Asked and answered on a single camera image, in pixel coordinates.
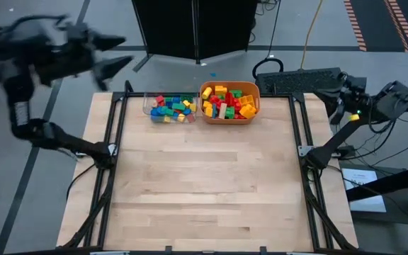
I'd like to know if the black partition screen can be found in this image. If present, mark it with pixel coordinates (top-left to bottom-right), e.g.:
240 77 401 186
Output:
131 0 259 74

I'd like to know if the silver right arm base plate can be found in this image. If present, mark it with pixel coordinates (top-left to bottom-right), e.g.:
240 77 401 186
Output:
297 144 315 157

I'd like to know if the large yellow stud block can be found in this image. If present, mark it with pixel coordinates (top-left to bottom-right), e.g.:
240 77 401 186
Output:
239 104 259 120

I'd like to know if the black computer case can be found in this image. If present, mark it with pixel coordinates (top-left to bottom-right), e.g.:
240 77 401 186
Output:
254 67 352 118

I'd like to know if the black hanging cable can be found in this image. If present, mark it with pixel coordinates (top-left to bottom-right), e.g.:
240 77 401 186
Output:
251 0 285 81

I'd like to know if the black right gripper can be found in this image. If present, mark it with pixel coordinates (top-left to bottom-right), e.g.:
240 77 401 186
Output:
315 76 368 125

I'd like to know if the clear plastic bin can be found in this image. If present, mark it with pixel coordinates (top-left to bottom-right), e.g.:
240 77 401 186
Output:
142 91 200 124

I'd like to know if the orange plastic bin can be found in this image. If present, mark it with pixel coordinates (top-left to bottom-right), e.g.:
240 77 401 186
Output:
199 81 261 125

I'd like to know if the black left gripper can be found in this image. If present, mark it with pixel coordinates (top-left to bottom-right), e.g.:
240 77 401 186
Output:
33 23 134 91

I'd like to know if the orange striped cable ramp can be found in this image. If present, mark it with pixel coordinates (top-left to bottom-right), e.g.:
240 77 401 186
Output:
383 0 408 52
343 0 367 52

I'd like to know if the black side desk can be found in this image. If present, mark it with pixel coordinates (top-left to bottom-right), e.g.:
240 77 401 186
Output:
345 161 408 227

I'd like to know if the yellow hanging cable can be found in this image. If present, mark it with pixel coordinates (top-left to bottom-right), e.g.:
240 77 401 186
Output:
299 0 324 70

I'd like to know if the white paper sheet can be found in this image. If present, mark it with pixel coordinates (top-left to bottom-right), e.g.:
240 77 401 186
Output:
341 168 387 213

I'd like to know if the yellow hollow block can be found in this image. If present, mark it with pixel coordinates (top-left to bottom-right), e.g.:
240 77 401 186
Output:
239 94 256 107

